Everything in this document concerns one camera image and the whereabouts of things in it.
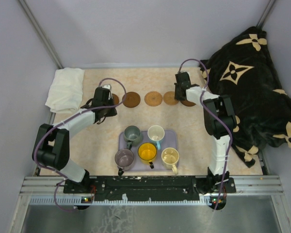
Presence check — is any white light-blue mug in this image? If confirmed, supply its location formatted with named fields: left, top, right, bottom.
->
left=147, top=125, right=165, bottom=150

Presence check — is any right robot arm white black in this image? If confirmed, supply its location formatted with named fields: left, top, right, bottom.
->
left=175, top=72, right=236, bottom=194

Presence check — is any cream mug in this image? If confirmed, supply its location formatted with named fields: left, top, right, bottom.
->
left=161, top=148, right=179, bottom=175

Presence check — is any white folded cloth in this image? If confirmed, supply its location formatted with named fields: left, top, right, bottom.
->
left=45, top=67, right=85, bottom=114

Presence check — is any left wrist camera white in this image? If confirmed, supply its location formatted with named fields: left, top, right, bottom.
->
left=101, top=84, right=112, bottom=92

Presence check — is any woven rattan coaster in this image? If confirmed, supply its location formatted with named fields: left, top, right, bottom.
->
left=163, top=91, right=179, bottom=106
left=144, top=91, right=163, bottom=107

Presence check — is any black floral blanket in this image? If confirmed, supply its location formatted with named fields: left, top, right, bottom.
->
left=199, top=26, right=291, bottom=167

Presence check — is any yellow mug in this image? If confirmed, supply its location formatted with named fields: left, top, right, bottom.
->
left=138, top=143, right=157, bottom=169

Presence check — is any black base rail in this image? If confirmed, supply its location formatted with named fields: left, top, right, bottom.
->
left=63, top=175, right=236, bottom=202

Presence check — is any grey green mug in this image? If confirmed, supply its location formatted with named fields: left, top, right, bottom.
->
left=124, top=126, right=143, bottom=150

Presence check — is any dark brown wooden coaster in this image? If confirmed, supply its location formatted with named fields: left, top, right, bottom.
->
left=180, top=100, right=196, bottom=107

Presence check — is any lavender plastic tray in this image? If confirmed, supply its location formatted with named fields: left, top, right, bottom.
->
left=129, top=130, right=178, bottom=172

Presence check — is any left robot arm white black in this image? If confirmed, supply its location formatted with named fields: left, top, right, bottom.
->
left=32, top=84, right=117, bottom=193

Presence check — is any purple mug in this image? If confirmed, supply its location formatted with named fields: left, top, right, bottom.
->
left=114, top=149, right=135, bottom=176

